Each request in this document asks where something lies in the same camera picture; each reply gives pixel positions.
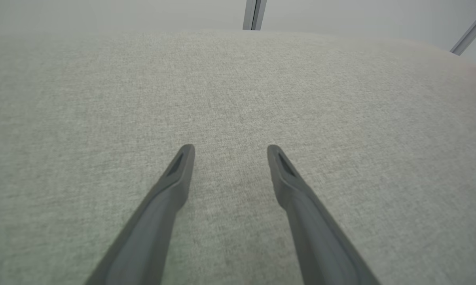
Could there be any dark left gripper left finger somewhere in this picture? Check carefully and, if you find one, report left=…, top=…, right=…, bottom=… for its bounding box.
left=85, top=144, right=195, bottom=285

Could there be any grey fabric sofa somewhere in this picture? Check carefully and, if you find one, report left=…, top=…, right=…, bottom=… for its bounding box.
left=0, top=29, right=476, bottom=285

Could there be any grey slanted frame bar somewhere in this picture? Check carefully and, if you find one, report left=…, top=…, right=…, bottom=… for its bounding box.
left=450, top=3, right=476, bottom=56

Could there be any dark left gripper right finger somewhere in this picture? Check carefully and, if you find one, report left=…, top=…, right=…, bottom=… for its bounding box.
left=267, top=144, right=381, bottom=285

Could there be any grey vertical frame post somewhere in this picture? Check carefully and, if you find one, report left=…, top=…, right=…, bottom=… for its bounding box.
left=243, top=0, right=267, bottom=31

